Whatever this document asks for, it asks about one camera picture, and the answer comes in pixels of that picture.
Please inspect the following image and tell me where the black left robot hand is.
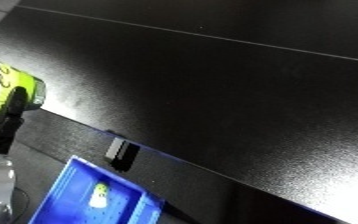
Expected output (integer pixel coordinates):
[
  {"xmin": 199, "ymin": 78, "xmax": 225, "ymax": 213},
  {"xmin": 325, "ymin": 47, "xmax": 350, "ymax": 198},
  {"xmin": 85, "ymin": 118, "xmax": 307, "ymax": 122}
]
[{"xmin": 0, "ymin": 86, "xmax": 30, "ymax": 155}]

